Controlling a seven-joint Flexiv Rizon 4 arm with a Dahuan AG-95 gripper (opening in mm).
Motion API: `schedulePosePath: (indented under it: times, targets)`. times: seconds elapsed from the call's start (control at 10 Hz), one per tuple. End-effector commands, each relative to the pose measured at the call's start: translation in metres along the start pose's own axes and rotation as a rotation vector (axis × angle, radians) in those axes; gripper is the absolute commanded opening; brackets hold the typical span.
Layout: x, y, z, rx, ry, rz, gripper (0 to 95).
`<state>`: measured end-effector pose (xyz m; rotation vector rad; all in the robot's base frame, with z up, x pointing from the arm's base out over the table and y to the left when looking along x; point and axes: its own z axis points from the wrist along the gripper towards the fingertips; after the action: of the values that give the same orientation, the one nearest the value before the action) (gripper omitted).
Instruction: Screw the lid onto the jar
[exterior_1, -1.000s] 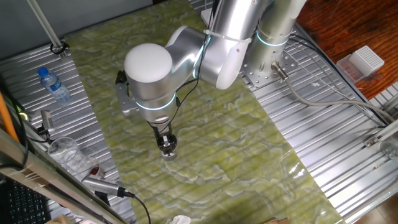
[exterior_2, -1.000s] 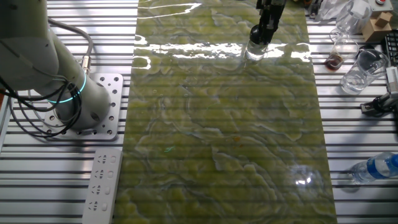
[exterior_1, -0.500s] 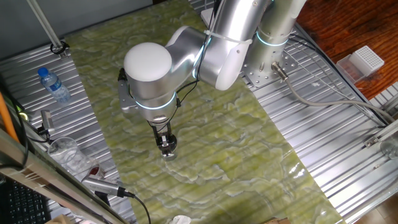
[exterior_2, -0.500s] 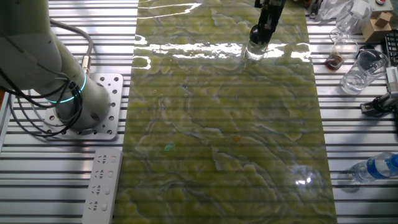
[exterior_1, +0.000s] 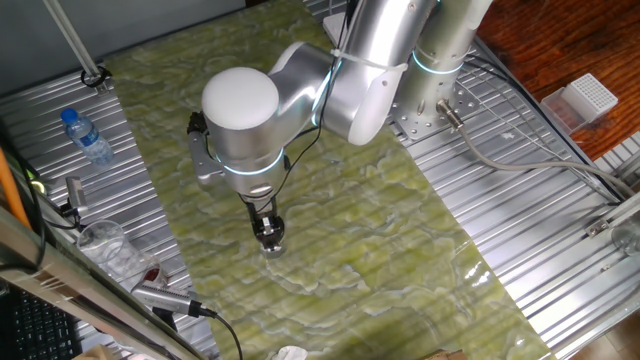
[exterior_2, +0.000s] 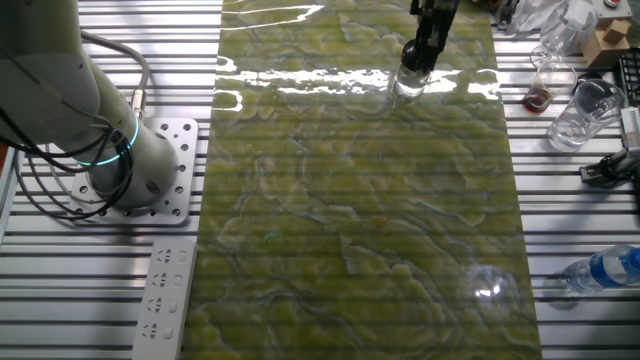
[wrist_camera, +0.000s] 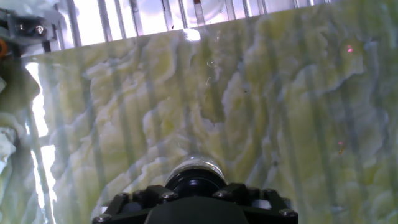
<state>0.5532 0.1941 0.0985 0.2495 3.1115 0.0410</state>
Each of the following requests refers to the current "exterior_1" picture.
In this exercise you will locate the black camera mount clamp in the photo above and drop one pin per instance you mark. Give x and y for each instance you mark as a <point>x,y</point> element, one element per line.
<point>72,210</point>

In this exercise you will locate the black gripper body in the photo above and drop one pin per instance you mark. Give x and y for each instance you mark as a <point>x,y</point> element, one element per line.
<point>260,206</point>

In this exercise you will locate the water bottle with blue label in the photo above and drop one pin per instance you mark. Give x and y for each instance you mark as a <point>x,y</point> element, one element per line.
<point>87,137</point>

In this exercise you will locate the black camera stand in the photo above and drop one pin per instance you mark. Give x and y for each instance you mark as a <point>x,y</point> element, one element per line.
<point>165,320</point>

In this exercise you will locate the green marble pattern mat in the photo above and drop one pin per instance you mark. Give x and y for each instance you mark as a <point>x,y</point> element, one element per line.
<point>350,260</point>

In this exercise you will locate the silver gripper-mounted camera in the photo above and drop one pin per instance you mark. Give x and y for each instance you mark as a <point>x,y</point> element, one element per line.
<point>202,165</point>

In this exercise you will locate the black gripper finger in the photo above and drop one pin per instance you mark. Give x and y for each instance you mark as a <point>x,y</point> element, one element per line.
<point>270,230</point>
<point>251,222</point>

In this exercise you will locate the glass with brown residue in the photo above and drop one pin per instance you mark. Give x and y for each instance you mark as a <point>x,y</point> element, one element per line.
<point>154,276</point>

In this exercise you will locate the silver robot mounting plate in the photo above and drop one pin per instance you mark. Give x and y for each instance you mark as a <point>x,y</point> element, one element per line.
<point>415,125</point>

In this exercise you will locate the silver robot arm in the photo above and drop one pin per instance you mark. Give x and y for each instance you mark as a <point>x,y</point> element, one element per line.
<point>240,125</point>

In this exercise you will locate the aluminium pole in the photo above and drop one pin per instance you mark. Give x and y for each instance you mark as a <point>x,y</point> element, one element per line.
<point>75,42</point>

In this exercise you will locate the clear glass cup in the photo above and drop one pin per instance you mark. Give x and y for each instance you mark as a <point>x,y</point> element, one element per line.
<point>627,240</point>

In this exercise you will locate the crumpled white tissue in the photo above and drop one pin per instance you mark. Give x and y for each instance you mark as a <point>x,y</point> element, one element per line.
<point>290,354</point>

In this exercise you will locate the aluminium frame beam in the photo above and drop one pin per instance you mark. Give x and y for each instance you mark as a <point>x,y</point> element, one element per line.
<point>75,290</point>

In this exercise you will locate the small clear glass jar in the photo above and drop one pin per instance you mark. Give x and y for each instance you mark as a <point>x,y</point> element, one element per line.
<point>274,253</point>

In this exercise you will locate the aluminium rail with bracket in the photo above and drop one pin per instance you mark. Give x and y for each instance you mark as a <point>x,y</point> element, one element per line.
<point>620,212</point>

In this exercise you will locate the silver depth camera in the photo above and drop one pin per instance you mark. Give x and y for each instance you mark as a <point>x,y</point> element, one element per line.
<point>162,299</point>
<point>76,192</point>

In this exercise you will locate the black keyboard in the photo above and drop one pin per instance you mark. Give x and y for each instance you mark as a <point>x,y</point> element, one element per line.
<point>35,330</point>

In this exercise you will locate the clear plastic measuring cup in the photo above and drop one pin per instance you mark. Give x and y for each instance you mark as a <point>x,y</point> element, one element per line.
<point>107,250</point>

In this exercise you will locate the white pipette tip box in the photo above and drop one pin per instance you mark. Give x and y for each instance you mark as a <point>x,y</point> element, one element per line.
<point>590,97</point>

